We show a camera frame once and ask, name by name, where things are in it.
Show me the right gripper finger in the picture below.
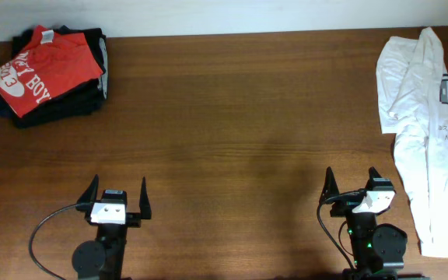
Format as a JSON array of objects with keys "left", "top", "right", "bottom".
[
  {"left": 319, "top": 166, "right": 340, "bottom": 202},
  {"left": 367, "top": 166, "right": 381, "bottom": 191}
]

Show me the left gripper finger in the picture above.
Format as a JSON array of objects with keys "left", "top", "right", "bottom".
[
  {"left": 139, "top": 177, "right": 152, "bottom": 215},
  {"left": 77, "top": 174, "right": 99, "bottom": 204}
]

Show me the white printed t-shirt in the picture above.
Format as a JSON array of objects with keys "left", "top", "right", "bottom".
[{"left": 376, "top": 27, "right": 448, "bottom": 257}]

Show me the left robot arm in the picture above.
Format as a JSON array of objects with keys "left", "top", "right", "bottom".
[{"left": 72, "top": 176, "right": 152, "bottom": 280}]

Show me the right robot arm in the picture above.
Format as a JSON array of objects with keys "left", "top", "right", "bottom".
[{"left": 317, "top": 167, "right": 426, "bottom": 280}]

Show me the black folded clothes stack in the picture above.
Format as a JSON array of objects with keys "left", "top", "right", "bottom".
[{"left": 0, "top": 26, "right": 108, "bottom": 128}]

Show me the red folded printed t-shirt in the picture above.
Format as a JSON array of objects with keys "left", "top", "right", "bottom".
[{"left": 0, "top": 26, "right": 103, "bottom": 117}]

